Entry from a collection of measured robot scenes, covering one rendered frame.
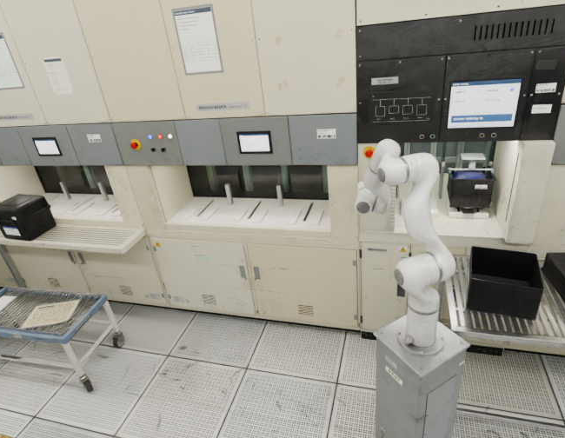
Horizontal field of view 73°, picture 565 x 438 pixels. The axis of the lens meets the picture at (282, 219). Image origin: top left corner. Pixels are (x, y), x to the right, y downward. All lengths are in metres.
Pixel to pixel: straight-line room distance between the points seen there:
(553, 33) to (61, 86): 2.58
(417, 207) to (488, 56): 0.82
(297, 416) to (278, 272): 0.87
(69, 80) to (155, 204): 0.90
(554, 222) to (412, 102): 0.95
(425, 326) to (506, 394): 1.12
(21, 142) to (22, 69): 0.52
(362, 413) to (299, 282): 0.85
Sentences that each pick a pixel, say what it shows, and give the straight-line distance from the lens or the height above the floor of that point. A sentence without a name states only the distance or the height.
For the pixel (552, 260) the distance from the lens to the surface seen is 2.27.
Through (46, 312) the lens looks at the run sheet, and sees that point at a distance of 3.07.
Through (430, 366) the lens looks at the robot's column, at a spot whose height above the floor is 0.76.
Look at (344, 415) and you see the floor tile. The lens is 2.47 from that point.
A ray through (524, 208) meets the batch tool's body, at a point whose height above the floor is 1.07.
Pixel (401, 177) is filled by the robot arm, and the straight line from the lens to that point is 1.45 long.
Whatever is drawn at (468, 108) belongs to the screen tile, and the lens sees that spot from 2.05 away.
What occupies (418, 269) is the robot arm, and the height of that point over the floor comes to 1.17.
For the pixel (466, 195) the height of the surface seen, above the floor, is 1.01.
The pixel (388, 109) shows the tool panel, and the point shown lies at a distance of 2.03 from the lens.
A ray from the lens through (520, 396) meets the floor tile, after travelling 2.74.
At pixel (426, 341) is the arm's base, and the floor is 0.81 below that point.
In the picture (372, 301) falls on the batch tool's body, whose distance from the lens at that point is 2.61.
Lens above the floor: 2.04
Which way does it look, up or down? 28 degrees down
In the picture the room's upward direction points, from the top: 7 degrees counter-clockwise
